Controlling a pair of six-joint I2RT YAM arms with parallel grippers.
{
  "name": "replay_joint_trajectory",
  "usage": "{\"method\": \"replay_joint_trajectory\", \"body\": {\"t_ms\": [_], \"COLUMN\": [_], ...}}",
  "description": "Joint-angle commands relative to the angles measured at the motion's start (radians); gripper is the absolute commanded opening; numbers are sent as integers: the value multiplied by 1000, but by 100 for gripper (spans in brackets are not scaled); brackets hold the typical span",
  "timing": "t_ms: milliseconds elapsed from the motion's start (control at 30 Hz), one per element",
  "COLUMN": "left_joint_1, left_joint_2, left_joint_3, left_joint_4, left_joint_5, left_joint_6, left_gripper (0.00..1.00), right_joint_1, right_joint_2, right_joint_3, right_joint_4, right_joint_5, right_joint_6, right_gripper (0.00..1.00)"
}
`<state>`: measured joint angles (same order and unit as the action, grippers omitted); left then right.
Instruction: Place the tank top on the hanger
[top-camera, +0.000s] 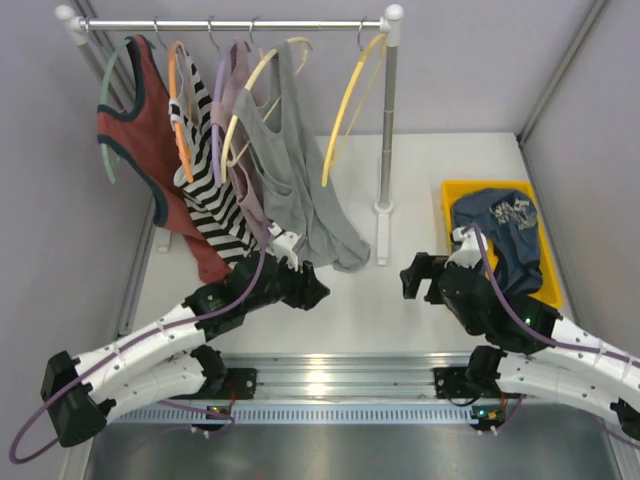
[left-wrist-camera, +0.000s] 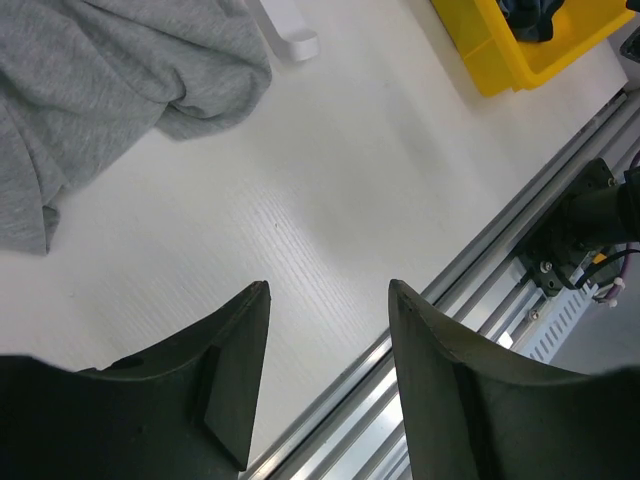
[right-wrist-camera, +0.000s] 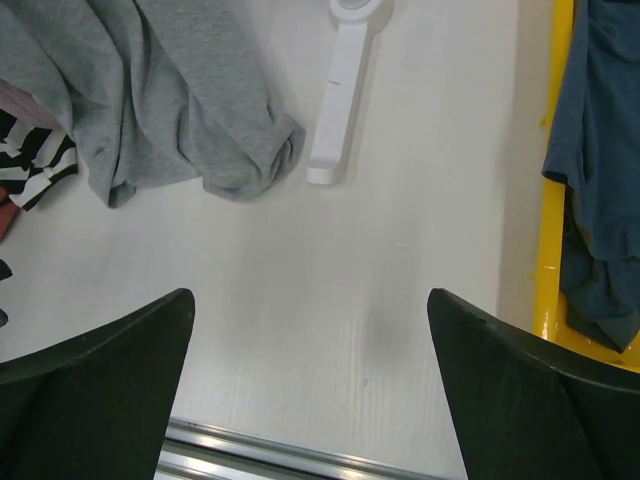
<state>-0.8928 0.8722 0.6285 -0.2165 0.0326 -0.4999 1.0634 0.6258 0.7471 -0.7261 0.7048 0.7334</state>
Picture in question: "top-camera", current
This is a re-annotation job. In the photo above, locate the blue printed tank top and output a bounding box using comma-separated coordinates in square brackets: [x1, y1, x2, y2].
[451, 188, 543, 294]

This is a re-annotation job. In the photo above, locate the yellow hanger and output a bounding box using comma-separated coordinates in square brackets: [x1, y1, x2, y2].
[321, 17, 387, 187]

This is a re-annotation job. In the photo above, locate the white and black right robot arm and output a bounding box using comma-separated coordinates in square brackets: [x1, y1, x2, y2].
[400, 253, 639, 439]

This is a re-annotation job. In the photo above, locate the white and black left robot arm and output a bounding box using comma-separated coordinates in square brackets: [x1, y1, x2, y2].
[41, 253, 330, 448]

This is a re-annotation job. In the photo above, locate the grey tank top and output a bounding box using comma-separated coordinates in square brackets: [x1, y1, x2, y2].
[240, 41, 371, 272]

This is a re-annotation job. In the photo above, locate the cream hanger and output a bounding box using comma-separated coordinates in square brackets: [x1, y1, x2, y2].
[220, 36, 314, 184]

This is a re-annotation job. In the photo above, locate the black white striped tank top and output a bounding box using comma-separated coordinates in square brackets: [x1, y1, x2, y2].
[173, 45, 257, 268]

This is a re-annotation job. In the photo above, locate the rust red tank top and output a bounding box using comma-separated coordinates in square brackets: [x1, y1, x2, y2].
[113, 35, 231, 283]

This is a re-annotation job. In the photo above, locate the mauve tank top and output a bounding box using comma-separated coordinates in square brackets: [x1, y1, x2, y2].
[210, 40, 266, 246]

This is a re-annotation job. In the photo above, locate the lilac hanger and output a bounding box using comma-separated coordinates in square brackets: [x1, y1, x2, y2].
[209, 41, 237, 187]

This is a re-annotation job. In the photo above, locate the orange hanger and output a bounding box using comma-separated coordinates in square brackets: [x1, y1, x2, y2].
[153, 20, 194, 184]

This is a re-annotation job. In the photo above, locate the green hanger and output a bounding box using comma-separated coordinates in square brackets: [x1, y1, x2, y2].
[97, 38, 130, 184]

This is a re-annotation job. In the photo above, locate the yellow plastic tray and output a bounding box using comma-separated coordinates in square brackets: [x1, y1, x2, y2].
[441, 180, 563, 308]

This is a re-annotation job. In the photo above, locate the silver white clothes rack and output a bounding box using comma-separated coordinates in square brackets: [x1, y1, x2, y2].
[55, 1, 404, 266]

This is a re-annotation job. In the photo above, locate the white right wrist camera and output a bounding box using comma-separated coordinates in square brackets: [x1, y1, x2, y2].
[447, 227, 489, 269]

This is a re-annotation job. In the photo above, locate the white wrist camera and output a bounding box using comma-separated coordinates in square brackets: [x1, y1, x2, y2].
[268, 222, 301, 271]
[447, 227, 489, 269]

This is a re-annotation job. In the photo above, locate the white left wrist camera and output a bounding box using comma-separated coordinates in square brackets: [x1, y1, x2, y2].
[268, 222, 301, 271]

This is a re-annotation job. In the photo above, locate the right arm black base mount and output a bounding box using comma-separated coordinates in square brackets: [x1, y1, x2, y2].
[433, 366, 501, 407]

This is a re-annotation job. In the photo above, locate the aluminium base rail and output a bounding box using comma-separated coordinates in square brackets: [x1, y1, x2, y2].
[99, 351, 551, 426]

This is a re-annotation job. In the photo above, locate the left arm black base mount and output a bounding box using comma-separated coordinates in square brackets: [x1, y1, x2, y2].
[172, 368, 257, 400]

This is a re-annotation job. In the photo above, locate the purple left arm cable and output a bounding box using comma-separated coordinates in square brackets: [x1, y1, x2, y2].
[9, 219, 281, 463]

